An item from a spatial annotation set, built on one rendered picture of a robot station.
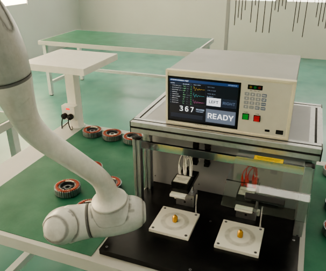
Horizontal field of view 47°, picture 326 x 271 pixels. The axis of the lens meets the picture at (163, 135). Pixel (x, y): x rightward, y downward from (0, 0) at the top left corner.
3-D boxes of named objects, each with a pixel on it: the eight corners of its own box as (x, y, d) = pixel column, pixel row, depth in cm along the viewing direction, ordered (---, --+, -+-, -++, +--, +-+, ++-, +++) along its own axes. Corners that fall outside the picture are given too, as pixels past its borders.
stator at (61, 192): (76, 200, 157) (75, 192, 156) (50, 198, 159) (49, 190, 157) (84, 185, 167) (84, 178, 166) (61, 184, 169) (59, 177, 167)
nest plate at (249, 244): (258, 258, 123) (258, 255, 123) (213, 247, 128) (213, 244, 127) (263, 230, 136) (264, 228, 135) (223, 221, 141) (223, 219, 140)
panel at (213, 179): (304, 211, 146) (317, 142, 133) (149, 180, 168) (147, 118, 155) (304, 209, 147) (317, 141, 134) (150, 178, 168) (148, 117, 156)
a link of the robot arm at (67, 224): (54, 241, 115) (97, 235, 115) (38, 252, 99) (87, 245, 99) (50, 206, 115) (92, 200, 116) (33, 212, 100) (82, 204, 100)
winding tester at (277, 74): (288, 141, 124) (297, 81, 116) (165, 123, 139) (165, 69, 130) (294, 103, 157) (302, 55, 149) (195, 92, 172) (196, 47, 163)
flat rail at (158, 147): (307, 176, 123) (309, 169, 122) (136, 147, 144) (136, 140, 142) (307, 175, 124) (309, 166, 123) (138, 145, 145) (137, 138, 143)
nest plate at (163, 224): (188, 241, 131) (188, 238, 130) (148, 231, 136) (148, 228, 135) (199, 216, 144) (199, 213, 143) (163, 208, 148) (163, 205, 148)
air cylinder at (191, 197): (193, 207, 149) (193, 196, 146) (175, 204, 151) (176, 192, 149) (197, 200, 153) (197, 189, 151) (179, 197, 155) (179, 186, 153)
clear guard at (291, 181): (306, 223, 102) (310, 205, 100) (220, 205, 110) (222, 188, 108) (309, 168, 130) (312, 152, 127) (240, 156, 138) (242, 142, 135)
